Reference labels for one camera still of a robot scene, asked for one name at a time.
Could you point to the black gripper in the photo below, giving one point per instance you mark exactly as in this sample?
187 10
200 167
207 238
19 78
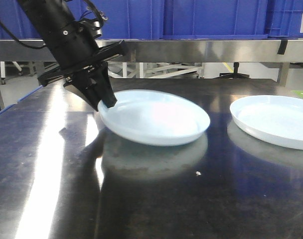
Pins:
97 87

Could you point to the light blue plate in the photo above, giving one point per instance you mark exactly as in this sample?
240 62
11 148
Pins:
273 119
154 118

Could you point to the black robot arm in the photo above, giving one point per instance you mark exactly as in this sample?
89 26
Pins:
68 40

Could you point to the left steel shelf leg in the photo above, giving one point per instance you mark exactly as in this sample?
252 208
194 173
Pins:
40 70

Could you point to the steel shelf leg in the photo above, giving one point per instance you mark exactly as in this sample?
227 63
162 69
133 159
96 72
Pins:
283 74
40 70

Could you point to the right steel shelf leg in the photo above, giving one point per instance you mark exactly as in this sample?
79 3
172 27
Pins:
283 74

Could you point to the middle blue plastic crate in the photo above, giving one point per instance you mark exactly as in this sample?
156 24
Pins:
131 19

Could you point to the blue plastic crate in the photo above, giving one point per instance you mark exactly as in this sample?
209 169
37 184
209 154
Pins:
214 19
16 21
131 19

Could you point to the right blue plastic crate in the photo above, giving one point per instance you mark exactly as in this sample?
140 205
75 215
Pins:
214 19

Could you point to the left blue plastic crate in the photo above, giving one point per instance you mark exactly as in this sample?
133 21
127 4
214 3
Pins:
16 21

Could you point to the black office chair base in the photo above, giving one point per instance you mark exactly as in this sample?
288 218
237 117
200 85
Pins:
235 74

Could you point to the black tape strip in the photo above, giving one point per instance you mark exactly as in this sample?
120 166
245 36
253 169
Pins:
282 47

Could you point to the white metal frame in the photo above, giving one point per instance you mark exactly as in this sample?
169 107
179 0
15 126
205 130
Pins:
154 70

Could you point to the stainless steel shelf rail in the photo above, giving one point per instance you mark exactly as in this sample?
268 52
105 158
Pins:
189 51

